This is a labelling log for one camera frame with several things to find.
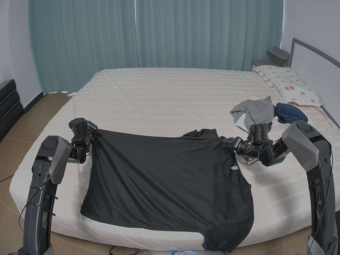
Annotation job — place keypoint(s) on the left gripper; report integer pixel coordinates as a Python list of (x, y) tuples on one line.
[(91, 131)]

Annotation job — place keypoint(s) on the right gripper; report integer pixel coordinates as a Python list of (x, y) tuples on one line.
[(241, 147)]

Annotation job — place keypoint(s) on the black T-shirt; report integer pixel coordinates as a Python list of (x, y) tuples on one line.
[(164, 182)]

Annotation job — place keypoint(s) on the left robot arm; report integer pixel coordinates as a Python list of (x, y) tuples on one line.
[(51, 155)]

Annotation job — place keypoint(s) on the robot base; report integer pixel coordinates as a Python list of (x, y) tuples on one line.
[(183, 253)]

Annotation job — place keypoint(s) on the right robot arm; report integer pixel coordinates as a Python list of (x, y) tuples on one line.
[(300, 147)]

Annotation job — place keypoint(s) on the pile of clothes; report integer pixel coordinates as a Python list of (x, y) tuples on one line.
[(259, 109)]

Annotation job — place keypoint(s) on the bed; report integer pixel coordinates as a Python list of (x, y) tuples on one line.
[(159, 102)]

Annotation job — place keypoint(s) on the white printed pillow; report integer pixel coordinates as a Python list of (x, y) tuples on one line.
[(286, 85)]

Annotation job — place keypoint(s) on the black chest of drawers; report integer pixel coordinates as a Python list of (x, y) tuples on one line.
[(9, 107)]

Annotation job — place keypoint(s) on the blue-green curtain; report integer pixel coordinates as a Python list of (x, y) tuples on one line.
[(79, 36), (207, 22)]

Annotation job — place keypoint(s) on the grey bedside table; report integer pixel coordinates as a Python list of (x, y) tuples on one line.
[(276, 53)]

